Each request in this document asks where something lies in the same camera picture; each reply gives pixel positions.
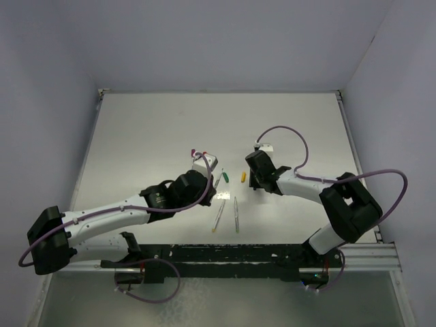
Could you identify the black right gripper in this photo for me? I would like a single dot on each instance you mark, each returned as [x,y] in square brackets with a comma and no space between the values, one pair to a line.
[253,182]

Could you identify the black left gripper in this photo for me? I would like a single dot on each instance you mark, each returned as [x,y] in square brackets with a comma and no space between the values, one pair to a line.
[207,202]

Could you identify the green pen cap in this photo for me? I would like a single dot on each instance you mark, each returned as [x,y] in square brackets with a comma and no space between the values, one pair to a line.
[226,178]

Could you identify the green marker pen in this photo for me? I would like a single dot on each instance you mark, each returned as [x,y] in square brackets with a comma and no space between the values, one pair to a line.
[236,215]

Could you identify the blue marker pen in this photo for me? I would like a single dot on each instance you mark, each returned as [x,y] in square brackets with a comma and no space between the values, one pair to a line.
[218,179]

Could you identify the yellow marker pen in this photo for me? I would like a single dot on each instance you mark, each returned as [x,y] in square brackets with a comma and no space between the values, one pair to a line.
[219,214]

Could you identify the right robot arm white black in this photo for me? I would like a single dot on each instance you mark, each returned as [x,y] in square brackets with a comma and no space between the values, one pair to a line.
[350,208]

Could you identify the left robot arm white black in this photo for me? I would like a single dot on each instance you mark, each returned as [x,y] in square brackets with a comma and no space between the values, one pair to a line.
[54,236]

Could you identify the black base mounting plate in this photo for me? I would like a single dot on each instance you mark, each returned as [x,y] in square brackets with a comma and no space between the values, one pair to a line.
[285,262]

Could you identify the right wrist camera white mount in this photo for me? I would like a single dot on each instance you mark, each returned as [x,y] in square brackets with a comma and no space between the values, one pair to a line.
[266,147]

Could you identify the aluminium rail right table edge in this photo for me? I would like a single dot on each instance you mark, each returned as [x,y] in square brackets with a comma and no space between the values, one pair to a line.
[339,98]

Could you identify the aluminium rail front edge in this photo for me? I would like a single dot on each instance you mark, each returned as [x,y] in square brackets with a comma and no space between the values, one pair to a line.
[370,257]

